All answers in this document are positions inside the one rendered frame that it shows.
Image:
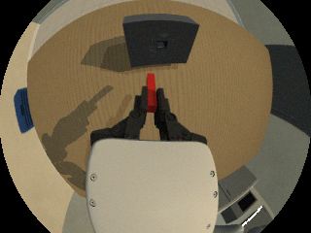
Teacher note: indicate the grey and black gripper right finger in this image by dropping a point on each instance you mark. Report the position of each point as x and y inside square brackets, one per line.
[167, 123]

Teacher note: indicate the red peg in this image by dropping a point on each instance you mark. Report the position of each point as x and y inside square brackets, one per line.
[151, 85]

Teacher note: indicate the dark grey sloped panel with hole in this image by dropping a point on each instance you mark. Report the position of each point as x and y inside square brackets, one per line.
[153, 39]

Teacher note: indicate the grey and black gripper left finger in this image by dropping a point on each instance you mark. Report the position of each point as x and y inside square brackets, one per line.
[128, 128]

